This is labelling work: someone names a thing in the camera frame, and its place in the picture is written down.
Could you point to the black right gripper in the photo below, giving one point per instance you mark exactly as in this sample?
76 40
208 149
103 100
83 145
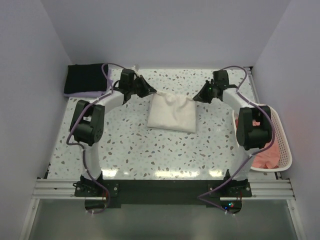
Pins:
201 97

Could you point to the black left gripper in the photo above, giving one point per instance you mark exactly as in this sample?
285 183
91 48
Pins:
147 89

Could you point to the white t shirt red print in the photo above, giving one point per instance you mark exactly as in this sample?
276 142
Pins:
172 112

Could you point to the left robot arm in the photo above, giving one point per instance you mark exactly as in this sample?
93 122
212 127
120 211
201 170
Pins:
88 125

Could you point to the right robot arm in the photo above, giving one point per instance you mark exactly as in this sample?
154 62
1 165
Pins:
230 96

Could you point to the folded black t shirt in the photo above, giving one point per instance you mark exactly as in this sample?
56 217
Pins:
85 77

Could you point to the folded purple t shirt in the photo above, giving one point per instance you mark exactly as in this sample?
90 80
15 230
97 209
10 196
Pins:
107 82

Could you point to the pink t shirt in basket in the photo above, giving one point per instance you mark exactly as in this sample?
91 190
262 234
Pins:
268 159

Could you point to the white plastic laundry basket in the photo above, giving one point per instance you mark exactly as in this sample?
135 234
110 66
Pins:
261 140

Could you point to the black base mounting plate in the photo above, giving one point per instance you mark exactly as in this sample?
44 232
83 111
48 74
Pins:
116 193

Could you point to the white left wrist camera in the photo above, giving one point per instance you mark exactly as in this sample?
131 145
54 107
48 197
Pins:
136 68

